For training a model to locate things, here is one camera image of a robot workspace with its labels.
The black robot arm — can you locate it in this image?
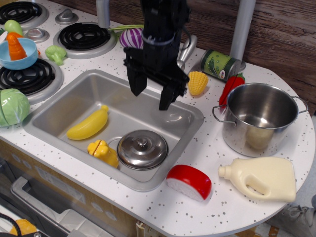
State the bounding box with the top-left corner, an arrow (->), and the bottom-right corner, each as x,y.
124,0 -> 191,111

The silver stove knob upper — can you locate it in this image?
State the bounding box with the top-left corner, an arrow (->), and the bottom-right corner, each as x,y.
55,8 -> 79,25

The cream toy detergent bottle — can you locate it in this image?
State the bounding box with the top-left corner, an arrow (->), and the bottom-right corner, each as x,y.
218,157 -> 296,202

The orange toy carrot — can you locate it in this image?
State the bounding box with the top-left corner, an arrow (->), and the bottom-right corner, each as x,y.
6,33 -> 27,61

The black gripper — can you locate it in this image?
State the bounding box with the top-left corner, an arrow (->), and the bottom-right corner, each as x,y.
124,24 -> 189,111

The black burner back left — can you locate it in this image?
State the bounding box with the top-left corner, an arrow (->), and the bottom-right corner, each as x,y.
0,1 -> 49,31

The silver left post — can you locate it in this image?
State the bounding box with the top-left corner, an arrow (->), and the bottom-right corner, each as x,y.
96,0 -> 110,29

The black burner front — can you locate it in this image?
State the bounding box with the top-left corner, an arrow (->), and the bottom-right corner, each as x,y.
0,59 -> 64,105

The silver post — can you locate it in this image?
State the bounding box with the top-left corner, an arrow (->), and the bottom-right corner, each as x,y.
96,0 -> 110,29
230,0 -> 256,72

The silver right post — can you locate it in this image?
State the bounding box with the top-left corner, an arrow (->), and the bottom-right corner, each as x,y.
230,0 -> 256,72

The green toy can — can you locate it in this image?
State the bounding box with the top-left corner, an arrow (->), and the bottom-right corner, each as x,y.
200,49 -> 241,81

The steel pot lid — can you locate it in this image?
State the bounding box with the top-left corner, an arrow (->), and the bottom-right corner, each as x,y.
117,130 -> 168,170

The blue toy bowl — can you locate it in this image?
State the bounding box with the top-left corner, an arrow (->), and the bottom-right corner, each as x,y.
0,38 -> 39,70

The silver stove knob lower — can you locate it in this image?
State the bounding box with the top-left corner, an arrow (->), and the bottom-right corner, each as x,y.
24,28 -> 50,43

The silver toy faucet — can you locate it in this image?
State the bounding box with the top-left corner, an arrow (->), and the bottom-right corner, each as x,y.
128,34 -> 198,94

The red white toy cheese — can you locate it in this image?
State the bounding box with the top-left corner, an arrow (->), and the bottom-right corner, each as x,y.
166,165 -> 212,202

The silver oven handle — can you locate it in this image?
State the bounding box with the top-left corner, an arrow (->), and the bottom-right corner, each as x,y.
10,176 -> 71,237

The green toy pear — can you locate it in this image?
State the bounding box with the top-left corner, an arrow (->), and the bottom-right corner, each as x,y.
4,20 -> 23,36

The purple white toy onion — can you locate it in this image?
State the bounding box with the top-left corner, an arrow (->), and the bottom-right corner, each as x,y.
110,25 -> 144,49

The green toy cabbage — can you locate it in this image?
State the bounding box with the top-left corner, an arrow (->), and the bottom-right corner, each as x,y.
0,88 -> 30,127

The yellow toy corn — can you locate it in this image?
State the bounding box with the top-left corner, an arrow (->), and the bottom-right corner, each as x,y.
188,71 -> 208,96

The black burner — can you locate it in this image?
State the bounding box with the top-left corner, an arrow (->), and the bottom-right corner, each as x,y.
0,59 -> 64,105
0,1 -> 49,31
53,22 -> 117,59

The silver stove knob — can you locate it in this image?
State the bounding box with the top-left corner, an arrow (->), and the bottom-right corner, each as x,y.
55,8 -> 79,25
24,28 -> 50,43

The silver toy sink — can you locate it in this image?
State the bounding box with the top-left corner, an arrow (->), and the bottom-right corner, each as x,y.
23,70 -> 204,192

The red toy chili pepper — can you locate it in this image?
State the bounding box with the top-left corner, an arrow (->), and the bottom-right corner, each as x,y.
219,73 -> 245,105

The green toy broccoli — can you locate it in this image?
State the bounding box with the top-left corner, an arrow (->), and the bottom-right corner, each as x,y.
45,45 -> 67,66

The stainless steel pot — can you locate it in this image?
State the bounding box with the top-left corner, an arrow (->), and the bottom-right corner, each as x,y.
212,83 -> 308,158

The grey shoe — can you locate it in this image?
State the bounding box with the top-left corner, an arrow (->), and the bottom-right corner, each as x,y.
267,204 -> 316,237

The yellow toy banana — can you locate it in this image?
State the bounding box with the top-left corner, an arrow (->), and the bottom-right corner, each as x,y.
66,105 -> 109,140

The yellow toy bell pepper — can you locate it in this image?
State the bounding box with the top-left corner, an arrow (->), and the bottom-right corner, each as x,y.
87,140 -> 119,168

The yellow toy below counter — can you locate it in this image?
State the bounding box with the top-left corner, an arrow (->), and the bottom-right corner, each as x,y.
15,219 -> 37,235

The black burner back right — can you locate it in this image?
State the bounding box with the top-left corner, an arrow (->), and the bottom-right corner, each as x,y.
53,22 -> 117,59

